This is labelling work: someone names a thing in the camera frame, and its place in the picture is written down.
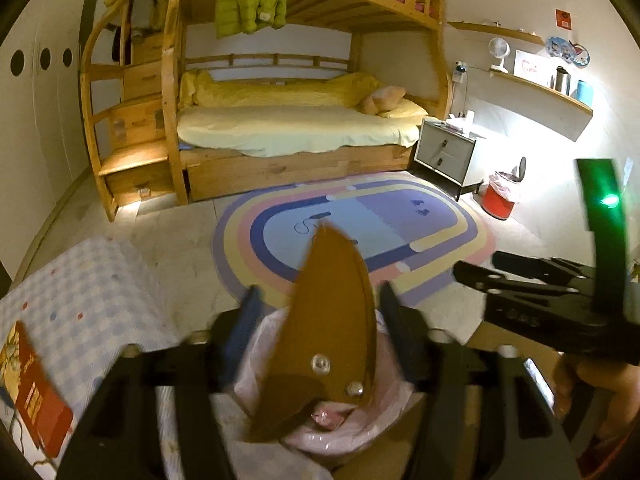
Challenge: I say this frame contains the brown leather sheath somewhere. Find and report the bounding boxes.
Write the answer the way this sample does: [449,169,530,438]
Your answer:
[248,223,376,442]

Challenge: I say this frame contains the red trash bin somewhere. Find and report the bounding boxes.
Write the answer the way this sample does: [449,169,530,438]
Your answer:
[480,157,527,221]

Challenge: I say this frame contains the pink trash bag bin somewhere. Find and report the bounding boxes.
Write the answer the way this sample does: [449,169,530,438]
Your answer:
[231,310,413,456]

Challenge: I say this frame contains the right hand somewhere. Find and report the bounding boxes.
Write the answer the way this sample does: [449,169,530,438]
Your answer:
[553,354,639,441]

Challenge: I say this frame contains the phone on gripper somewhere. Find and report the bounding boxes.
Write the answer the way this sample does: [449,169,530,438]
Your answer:
[524,358,555,413]

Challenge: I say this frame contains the colourful printed paper box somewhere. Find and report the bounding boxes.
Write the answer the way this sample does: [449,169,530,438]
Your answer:
[1,321,73,458]

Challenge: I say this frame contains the checkered blue white tablecloth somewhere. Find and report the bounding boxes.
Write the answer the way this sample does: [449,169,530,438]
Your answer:
[1,236,178,479]

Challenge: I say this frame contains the rainbow oval rug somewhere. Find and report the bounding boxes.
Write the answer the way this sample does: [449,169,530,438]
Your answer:
[212,171,496,308]

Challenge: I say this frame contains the white nightstand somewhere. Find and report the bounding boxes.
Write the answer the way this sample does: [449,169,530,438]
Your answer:
[414,118,488,200]

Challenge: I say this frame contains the steel thermos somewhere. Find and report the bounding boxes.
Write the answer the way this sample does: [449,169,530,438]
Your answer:
[553,66,570,96]

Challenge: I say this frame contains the white desk fan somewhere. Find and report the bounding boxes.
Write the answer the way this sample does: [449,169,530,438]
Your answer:
[488,37,511,74]

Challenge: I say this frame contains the white wardrobe with holes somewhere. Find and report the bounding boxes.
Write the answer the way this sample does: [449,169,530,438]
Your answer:
[1,8,88,278]

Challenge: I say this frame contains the plush toy pillow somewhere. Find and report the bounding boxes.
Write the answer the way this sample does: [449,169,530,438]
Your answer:
[357,86,406,115]

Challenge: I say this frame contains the yellow bedding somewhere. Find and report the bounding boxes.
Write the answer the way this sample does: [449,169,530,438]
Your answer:
[177,70,428,158]

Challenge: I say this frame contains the wooden stair drawers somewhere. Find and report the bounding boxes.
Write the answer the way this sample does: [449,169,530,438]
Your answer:
[79,0,174,221]

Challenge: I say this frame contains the wooden bunk bed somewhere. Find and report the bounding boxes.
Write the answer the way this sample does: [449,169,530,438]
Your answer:
[159,0,454,206]

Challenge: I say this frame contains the clothes pile on stairs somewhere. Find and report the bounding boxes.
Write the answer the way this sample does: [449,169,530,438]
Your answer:
[104,0,167,44]

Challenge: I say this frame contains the curved wall shelf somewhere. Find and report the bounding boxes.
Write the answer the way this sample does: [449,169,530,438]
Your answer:
[478,47,593,142]

